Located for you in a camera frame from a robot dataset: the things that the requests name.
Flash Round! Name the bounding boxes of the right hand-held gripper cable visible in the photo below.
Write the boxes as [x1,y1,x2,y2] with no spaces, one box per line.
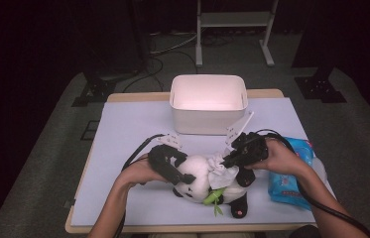
[255,128,370,238]

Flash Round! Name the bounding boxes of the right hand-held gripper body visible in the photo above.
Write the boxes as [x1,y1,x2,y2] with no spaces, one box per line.
[225,111,270,167]

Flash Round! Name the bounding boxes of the black stand base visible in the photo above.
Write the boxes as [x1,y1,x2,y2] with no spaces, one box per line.
[71,65,117,107]
[294,62,347,104]

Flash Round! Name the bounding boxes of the black floor cable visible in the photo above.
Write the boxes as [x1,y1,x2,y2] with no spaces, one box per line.
[122,56,166,93]

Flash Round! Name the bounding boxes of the left hand-held gripper cable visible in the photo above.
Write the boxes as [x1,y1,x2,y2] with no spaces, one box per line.
[112,133,167,238]

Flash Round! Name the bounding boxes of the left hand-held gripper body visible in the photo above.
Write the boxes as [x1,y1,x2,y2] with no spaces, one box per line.
[148,133,183,181]

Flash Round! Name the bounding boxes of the dark round object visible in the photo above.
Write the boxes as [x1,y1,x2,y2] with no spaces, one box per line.
[288,224,327,238]

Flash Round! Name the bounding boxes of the black floor socket frame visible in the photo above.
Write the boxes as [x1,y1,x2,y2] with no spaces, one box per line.
[80,120,101,141]

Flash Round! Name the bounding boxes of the wooden table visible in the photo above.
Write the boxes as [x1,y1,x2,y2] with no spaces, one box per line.
[64,88,335,234]

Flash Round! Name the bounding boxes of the grey floor cables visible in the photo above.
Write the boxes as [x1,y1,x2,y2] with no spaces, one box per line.
[149,31,200,56]

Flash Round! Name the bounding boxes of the person's right hand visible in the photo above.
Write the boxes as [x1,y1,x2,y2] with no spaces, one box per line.
[244,139,307,178]

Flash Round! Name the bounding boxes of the hand-held gripper cable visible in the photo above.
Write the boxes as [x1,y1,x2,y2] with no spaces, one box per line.
[112,133,167,238]
[255,128,370,238]

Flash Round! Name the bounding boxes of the pale lavender table mat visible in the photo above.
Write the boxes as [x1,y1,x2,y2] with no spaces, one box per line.
[71,97,335,227]

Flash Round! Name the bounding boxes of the white metal stand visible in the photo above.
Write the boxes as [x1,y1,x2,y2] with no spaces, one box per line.
[194,0,280,68]

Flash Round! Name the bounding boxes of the panda plush toy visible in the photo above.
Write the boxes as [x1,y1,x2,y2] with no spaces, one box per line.
[172,153,257,219]

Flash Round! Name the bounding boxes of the white plastic storage bin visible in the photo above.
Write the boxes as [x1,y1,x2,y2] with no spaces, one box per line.
[169,73,249,136]

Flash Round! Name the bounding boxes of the blue wet wipes packet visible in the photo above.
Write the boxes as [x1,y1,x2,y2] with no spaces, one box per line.
[267,137,315,211]

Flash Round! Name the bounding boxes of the person's left hand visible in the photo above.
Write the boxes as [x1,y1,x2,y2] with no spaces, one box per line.
[114,153,168,190]

